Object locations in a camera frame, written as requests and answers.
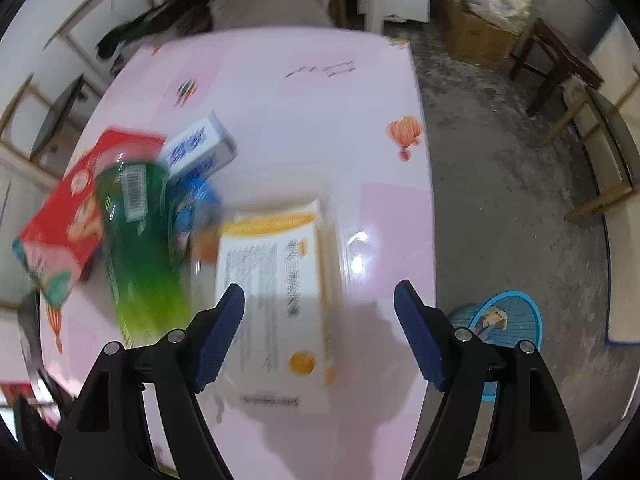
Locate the dark wooden stool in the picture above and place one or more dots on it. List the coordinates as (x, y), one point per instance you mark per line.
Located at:
(555, 55)

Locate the blue plastic wastebasket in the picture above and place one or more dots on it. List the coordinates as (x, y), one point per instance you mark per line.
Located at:
(520, 320)

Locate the wooden chair with black seat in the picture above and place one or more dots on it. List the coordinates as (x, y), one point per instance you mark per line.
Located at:
(50, 120)
(605, 150)

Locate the white side table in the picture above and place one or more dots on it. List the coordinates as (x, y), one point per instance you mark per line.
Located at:
(110, 5)

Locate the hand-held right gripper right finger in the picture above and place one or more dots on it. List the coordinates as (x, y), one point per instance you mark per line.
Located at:
(420, 335)

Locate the brown cardboard box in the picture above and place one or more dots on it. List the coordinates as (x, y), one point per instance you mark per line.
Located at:
(475, 35)

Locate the red snack packet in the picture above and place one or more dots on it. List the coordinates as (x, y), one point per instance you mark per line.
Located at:
(60, 225)

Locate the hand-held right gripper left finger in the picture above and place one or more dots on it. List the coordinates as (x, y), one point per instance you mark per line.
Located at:
(220, 335)

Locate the brown paper sheet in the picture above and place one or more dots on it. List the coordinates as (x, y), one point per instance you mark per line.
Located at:
(494, 319)

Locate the white and orange carton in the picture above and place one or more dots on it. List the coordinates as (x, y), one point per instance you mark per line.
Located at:
(280, 270)

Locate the black cloth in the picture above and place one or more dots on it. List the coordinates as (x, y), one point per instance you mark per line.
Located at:
(125, 30)

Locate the blue toothpaste box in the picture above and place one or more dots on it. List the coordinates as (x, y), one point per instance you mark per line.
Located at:
(200, 142)

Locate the green plastic bottle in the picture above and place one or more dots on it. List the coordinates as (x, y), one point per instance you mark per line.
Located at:
(140, 250)

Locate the white mattress with blue edging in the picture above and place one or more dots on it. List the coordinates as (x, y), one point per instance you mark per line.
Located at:
(620, 260)

